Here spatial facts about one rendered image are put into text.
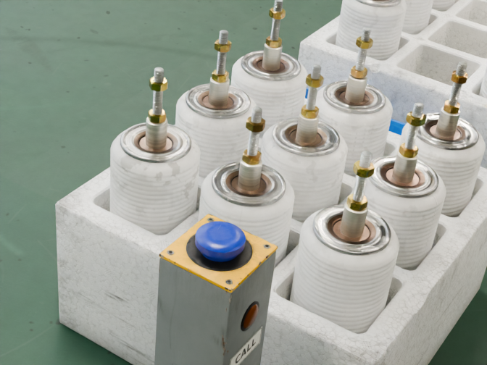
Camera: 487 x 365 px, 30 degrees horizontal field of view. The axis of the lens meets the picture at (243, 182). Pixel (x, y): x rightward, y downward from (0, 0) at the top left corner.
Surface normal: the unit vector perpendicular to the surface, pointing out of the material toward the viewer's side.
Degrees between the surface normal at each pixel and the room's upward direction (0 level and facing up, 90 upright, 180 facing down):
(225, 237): 0
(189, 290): 90
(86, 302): 90
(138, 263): 90
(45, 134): 0
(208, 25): 0
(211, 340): 90
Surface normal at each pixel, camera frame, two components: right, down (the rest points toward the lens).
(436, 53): -0.54, 0.44
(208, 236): 0.09, -0.82
